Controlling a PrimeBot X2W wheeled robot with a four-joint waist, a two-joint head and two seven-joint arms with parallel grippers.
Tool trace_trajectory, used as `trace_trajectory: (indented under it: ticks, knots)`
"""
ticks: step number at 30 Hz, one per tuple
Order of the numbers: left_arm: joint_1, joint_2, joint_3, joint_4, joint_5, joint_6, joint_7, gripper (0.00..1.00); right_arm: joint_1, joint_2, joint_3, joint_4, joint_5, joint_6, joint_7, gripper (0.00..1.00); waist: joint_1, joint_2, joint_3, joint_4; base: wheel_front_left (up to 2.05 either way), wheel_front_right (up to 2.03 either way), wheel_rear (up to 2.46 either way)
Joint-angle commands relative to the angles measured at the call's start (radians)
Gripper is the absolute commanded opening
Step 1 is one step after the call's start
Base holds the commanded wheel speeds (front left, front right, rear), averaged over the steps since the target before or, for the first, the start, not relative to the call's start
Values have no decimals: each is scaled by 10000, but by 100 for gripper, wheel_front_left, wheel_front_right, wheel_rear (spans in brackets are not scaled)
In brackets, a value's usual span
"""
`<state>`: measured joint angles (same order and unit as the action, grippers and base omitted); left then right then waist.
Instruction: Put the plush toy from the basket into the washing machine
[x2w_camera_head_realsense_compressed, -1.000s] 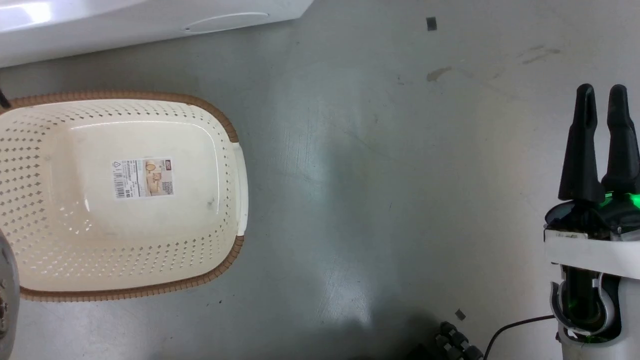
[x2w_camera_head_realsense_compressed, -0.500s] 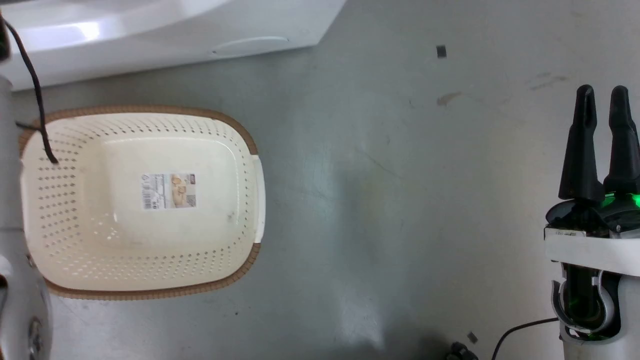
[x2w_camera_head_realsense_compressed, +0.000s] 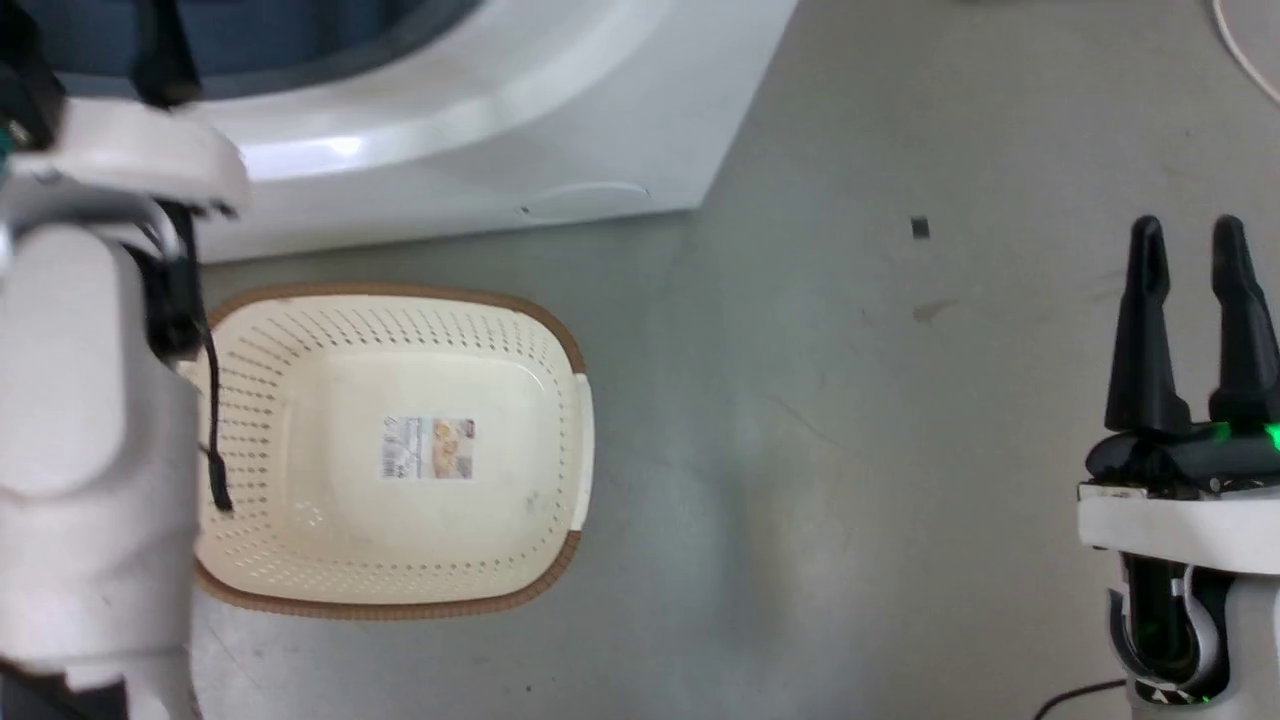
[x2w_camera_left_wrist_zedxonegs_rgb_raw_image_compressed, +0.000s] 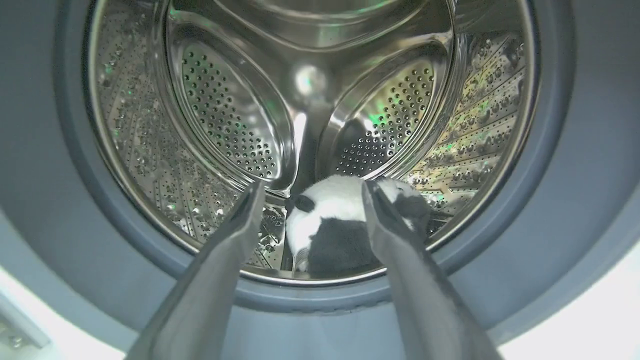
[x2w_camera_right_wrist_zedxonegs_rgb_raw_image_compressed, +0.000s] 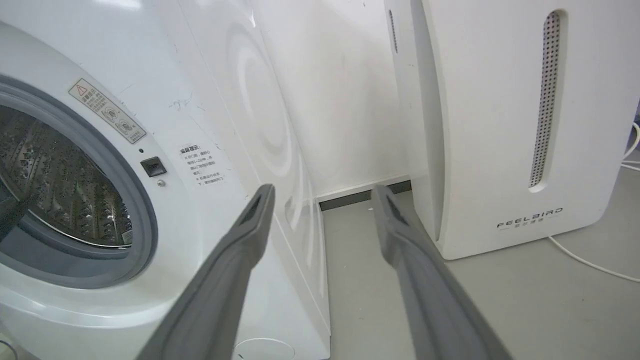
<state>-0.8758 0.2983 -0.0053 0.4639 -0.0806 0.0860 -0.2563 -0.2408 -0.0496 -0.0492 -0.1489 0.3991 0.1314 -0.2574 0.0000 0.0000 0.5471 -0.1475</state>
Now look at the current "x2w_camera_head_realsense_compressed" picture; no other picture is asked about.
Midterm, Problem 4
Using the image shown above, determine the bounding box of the white floor cable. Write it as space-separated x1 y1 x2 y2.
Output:
1210 0 1280 106

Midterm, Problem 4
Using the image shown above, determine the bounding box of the white washing machine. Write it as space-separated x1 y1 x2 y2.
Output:
0 0 801 266

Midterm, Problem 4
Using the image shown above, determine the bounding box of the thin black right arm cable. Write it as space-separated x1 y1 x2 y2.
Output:
1033 679 1129 720

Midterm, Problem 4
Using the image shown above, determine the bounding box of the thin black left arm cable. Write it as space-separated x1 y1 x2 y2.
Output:
198 325 237 517

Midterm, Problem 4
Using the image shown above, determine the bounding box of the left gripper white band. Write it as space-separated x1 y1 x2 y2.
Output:
0 0 251 219

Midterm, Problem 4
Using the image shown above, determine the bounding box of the cream perforated basket brown rim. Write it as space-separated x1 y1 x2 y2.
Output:
178 283 596 621

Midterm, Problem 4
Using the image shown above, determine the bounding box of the printed label sticker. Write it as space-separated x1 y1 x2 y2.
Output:
379 417 476 481

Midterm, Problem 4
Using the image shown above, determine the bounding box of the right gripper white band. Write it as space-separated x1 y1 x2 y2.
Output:
1077 213 1280 578

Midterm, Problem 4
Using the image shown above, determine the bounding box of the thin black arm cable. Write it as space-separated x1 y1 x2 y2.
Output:
1033 679 1129 720
198 325 237 517

